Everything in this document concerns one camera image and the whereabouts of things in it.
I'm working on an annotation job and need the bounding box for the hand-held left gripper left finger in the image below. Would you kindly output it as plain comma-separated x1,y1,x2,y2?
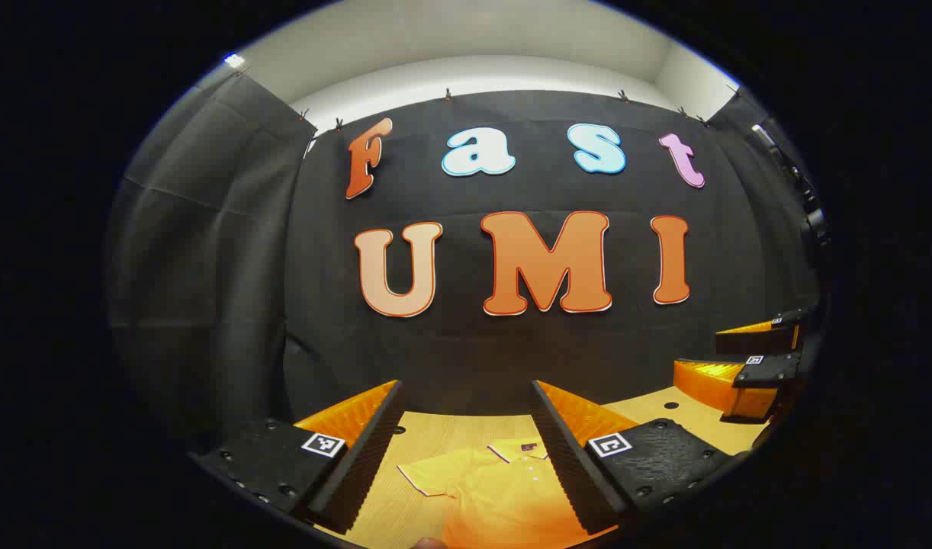
191,379,404,535

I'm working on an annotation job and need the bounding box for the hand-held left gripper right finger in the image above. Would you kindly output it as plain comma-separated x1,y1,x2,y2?
529,379,741,536

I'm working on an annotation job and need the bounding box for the orange polo T-shirt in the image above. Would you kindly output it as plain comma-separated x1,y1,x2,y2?
397,436,619,549

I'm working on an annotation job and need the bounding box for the black equipment stand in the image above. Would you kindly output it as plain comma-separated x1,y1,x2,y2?
752,122,830,246

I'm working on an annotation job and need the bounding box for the dark grey curtain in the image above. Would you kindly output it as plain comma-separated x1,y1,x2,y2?
108,72,318,451

